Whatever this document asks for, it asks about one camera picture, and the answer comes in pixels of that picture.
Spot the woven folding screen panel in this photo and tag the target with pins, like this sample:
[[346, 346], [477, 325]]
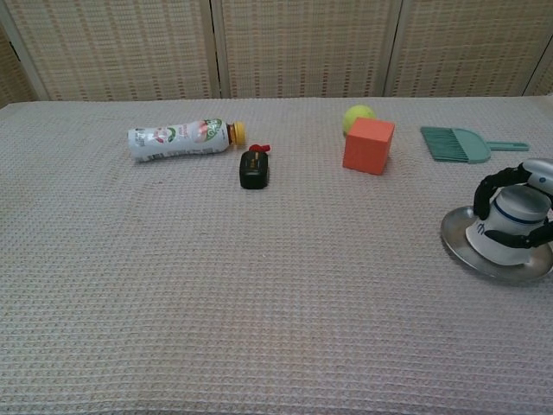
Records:
[[15, 73], [116, 47], [543, 73], [307, 47], [471, 47]]

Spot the silver metal bowl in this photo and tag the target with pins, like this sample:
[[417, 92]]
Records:
[[455, 235]]

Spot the beige waffle tablecloth with fringe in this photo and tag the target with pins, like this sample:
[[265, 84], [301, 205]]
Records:
[[216, 281]]

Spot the black sauce bottle red cap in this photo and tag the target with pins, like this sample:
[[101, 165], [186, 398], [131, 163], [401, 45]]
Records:
[[255, 173]]

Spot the yellow tennis ball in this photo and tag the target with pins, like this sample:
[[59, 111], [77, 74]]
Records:
[[356, 114]]

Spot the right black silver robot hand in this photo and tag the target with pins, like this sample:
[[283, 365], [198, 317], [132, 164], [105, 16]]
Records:
[[540, 173]]

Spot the orange cube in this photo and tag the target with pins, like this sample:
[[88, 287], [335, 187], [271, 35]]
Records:
[[367, 149]]

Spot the white drink bottle yellow cap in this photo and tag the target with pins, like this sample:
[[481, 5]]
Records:
[[177, 140]]

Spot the teal hand brush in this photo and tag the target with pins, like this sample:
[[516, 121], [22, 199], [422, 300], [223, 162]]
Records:
[[458, 144]]

